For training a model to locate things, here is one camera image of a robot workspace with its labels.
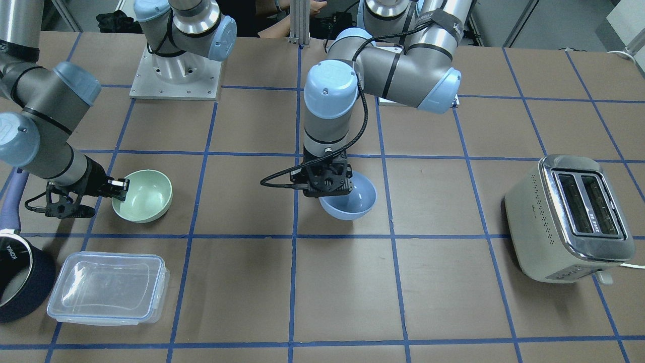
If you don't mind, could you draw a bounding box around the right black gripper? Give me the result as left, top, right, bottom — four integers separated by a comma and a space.
25, 156, 130, 220

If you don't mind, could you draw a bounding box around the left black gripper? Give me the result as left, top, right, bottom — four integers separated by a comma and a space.
290, 151, 353, 197

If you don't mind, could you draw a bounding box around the green bowl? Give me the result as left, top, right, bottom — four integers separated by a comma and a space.
111, 169, 173, 223

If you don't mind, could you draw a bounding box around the blue bowl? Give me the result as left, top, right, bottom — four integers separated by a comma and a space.
318, 171, 378, 221

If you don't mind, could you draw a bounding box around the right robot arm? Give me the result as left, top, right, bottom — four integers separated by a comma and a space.
2, 1, 237, 219

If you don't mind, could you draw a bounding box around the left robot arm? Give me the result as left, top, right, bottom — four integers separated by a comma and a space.
290, 1, 472, 198

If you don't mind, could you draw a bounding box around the clear plastic container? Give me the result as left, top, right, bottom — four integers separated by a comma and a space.
47, 251, 170, 326

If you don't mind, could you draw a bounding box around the dark blue saucepan with lid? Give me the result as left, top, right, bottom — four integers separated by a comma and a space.
1, 168, 56, 323

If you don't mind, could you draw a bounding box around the seated person in black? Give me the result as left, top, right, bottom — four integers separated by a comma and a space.
252, 0, 329, 39

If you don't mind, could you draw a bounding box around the cream toaster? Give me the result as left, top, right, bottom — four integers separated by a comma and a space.
504, 154, 635, 285

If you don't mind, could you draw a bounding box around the aluminium frame post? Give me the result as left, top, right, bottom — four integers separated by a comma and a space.
288, 0, 311, 48

